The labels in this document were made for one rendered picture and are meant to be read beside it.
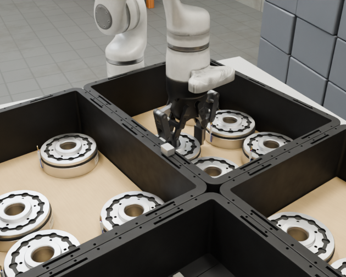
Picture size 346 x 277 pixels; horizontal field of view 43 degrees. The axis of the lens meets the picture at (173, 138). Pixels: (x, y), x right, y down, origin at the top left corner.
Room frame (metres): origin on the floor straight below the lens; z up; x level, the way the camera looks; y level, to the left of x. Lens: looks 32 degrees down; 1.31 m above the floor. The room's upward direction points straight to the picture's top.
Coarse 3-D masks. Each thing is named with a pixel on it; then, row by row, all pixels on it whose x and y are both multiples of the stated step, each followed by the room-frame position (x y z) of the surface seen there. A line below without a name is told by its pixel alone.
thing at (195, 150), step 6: (162, 138) 0.70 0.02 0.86; (186, 138) 0.70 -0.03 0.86; (192, 138) 0.70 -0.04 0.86; (186, 144) 0.68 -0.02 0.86; (192, 144) 0.68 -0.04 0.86; (198, 144) 0.68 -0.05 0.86; (186, 150) 0.66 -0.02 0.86; (192, 150) 0.66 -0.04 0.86; (198, 150) 0.66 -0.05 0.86; (186, 156) 0.64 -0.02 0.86; (192, 156) 0.64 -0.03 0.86
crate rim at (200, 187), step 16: (48, 96) 0.74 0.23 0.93; (64, 96) 0.75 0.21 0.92; (0, 112) 0.68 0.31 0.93; (112, 112) 0.68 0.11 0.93; (128, 128) 0.63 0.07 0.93; (144, 144) 0.58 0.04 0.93; (176, 160) 0.53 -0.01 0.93; (192, 176) 0.49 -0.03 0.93; (192, 192) 0.46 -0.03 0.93; (160, 208) 0.43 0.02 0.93; (128, 224) 0.40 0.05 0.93; (96, 240) 0.37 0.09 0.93; (64, 256) 0.35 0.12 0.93; (32, 272) 0.32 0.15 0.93
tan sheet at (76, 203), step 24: (0, 168) 0.65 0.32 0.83; (24, 168) 0.65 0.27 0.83; (96, 168) 0.65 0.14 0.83; (0, 192) 0.58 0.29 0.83; (48, 192) 0.58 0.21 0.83; (72, 192) 0.58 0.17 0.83; (96, 192) 0.58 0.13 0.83; (120, 192) 0.58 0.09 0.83; (72, 216) 0.52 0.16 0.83; (96, 216) 0.52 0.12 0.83; (0, 264) 0.42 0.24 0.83
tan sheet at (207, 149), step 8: (152, 112) 0.86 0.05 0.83; (136, 120) 0.82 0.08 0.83; (144, 120) 0.82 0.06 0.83; (152, 120) 0.82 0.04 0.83; (152, 128) 0.79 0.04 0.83; (184, 128) 0.79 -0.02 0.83; (192, 128) 0.79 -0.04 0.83; (208, 144) 0.73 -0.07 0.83; (208, 152) 0.70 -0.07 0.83; (216, 152) 0.70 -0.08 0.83; (224, 152) 0.70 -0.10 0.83; (232, 152) 0.70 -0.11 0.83; (240, 152) 0.70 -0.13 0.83; (232, 160) 0.67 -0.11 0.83; (240, 160) 0.67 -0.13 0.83
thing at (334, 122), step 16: (160, 64) 0.89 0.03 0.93; (112, 80) 0.82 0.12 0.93; (256, 80) 0.81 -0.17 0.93; (96, 96) 0.74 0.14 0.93; (288, 96) 0.74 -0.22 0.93; (320, 112) 0.68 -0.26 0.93; (144, 128) 0.63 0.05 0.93; (320, 128) 0.63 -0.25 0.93; (160, 144) 0.58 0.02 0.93; (288, 144) 0.58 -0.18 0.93; (256, 160) 0.53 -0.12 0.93; (208, 176) 0.49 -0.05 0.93; (224, 176) 0.49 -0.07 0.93
